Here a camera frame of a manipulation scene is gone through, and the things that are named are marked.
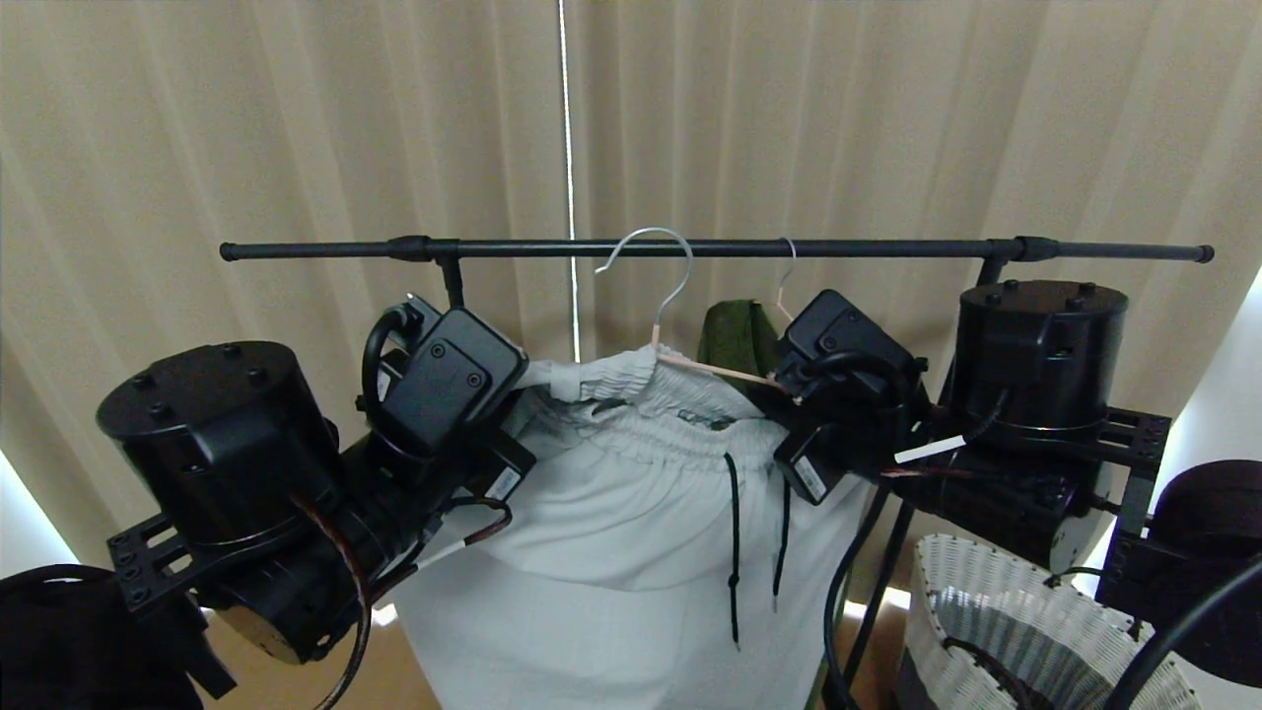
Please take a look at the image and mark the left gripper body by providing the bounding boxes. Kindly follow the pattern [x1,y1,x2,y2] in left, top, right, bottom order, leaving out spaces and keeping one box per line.
[202,424,540,669]

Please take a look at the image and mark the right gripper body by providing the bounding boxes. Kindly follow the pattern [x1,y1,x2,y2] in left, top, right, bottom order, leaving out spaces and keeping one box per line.
[774,402,1117,575]

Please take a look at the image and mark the pale grey shorts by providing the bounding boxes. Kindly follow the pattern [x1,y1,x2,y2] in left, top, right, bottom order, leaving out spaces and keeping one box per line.
[394,343,878,710]

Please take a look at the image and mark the pink clothes hanger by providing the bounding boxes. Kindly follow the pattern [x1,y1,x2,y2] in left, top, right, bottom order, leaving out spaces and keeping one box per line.
[595,227,790,392]
[774,239,798,321]

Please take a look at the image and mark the green printed shirt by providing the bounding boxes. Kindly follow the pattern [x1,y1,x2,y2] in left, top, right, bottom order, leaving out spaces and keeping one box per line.
[697,301,785,395]

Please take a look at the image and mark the white laundry basket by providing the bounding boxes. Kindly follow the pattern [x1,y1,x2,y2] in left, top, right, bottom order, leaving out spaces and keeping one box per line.
[892,532,1204,710]

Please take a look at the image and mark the black clothes rack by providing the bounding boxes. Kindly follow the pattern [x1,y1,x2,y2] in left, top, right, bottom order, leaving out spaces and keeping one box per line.
[219,235,1216,710]

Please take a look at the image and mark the beige curtain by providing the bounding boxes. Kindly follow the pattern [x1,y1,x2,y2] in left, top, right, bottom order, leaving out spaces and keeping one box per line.
[0,0,1262,632]

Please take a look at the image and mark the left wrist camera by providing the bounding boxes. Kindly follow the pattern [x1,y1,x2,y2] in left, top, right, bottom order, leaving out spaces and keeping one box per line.
[357,294,530,464]

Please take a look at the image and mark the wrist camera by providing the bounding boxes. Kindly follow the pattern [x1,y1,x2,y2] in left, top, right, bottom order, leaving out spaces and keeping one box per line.
[357,294,530,464]
[774,289,928,405]

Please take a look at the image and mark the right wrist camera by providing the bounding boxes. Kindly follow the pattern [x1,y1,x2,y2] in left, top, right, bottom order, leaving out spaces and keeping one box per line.
[774,289,928,405]

